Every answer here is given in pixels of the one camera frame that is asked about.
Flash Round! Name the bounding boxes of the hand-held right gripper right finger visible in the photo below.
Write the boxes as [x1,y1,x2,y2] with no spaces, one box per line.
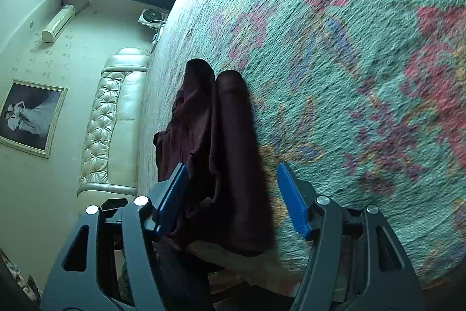
[277,162,425,311]

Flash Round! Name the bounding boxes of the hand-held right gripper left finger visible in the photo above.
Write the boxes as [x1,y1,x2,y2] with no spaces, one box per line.
[42,163,189,311]

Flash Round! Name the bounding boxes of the maroon pants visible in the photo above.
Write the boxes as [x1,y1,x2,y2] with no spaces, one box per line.
[153,58,275,258]

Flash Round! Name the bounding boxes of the dark cloth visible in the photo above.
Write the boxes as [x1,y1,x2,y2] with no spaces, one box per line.
[153,242,215,311]

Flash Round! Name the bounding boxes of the cream tufted leather headboard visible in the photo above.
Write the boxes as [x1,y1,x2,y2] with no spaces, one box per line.
[76,47,151,198]

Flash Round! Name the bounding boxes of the floral woven bed blanket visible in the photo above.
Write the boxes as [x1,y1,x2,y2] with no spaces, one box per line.
[137,0,466,291]

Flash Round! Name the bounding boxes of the framed black-and-white photo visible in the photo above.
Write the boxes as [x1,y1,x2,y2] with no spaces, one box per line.
[0,79,68,159]

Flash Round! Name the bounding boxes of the floral patterned cloth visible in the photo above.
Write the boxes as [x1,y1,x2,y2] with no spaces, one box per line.
[0,248,42,308]

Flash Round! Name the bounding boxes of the white box fan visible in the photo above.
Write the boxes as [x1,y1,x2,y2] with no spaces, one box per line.
[138,8,169,29]

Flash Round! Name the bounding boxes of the wall air conditioner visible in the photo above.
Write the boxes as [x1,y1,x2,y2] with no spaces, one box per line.
[42,4,76,43]

